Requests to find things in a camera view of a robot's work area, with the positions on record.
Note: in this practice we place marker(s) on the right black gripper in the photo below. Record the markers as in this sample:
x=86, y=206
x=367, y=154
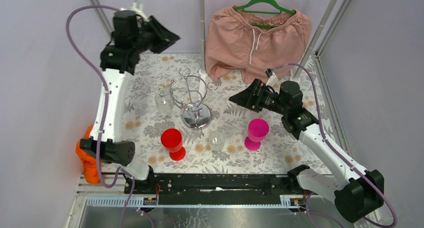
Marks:
x=246, y=97

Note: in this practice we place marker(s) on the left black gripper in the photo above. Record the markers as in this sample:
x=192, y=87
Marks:
x=151, y=33

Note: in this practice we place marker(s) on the pink plastic wine glass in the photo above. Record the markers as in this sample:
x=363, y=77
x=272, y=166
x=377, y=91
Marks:
x=257, y=131

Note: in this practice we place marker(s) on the clear wine glass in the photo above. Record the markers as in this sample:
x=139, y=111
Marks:
x=163, y=100
x=216, y=140

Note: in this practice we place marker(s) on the chrome wire glass rack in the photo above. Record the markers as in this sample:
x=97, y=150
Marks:
x=188, y=92

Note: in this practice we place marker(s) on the red plastic wine glass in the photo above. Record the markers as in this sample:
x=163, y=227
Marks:
x=172, y=141

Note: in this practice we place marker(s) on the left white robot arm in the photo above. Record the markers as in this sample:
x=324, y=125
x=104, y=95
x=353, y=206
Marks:
x=132, y=35

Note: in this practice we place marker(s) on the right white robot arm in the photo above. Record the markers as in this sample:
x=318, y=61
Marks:
x=353, y=189

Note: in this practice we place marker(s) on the floral table mat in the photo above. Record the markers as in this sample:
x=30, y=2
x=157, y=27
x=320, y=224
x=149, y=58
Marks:
x=143, y=124

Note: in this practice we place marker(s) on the orange cloth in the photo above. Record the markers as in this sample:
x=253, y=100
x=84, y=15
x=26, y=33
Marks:
x=89, y=166

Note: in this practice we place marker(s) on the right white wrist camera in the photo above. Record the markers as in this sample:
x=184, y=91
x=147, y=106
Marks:
x=272, y=77

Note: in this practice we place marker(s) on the pink drawstring shorts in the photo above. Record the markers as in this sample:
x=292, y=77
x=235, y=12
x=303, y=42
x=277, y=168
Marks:
x=252, y=44

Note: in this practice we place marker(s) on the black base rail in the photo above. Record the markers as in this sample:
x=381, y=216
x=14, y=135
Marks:
x=216, y=189

